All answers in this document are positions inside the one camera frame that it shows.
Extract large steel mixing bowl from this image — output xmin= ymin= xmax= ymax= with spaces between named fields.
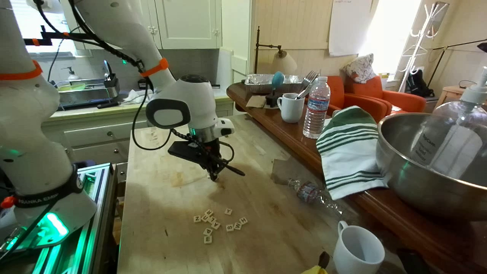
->
xmin=375 ymin=113 xmax=487 ymax=221

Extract pile of letter tiles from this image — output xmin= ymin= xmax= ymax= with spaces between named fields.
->
xmin=191 ymin=209 xmax=249 ymax=246

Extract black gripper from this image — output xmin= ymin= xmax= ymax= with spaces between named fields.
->
xmin=168 ymin=141 xmax=244 ymax=182

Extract white mug near tiles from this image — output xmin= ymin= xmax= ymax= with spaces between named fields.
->
xmin=331 ymin=221 xmax=384 ymax=274

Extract white kitchen cabinet drawers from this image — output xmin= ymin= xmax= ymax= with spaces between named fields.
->
xmin=42 ymin=106 xmax=147 ymax=164

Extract floor lamp with shade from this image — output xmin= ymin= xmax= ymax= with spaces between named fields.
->
xmin=252 ymin=31 xmax=296 ymax=75

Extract green striped white towel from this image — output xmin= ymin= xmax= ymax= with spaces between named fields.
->
xmin=316 ymin=106 xmax=386 ymax=202

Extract clear plastic water bottle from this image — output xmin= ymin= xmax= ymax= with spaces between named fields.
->
xmin=302 ymin=77 xmax=330 ymax=139

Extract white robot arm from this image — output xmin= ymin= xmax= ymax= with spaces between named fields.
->
xmin=0 ymin=0 xmax=232 ymax=247

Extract crumpled clear plastic bottle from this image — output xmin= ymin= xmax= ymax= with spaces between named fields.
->
xmin=287 ymin=180 xmax=331 ymax=209

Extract white coat rack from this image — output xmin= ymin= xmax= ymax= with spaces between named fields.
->
xmin=398 ymin=0 xmax=456 ymax=92

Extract dark wooden counter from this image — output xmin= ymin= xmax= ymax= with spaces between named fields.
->
xmin=225 ymin=81 xmax=487 ymax=274

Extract clear pump soap bottle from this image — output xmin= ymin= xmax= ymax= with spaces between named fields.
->
xmin=409 ymin=71 xmax=487 ymax=179

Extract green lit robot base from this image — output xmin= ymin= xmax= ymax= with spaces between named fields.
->
xmin=0 ymin=164 xmax=115 ymax=274

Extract white mug on counter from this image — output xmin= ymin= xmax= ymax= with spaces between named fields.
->
xmin=276 ymin=94 xmax=304 ymax=124

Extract orange armchair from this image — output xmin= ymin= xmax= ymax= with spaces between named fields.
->
xmin=327 ymin=77 xmax=426 ymax=123

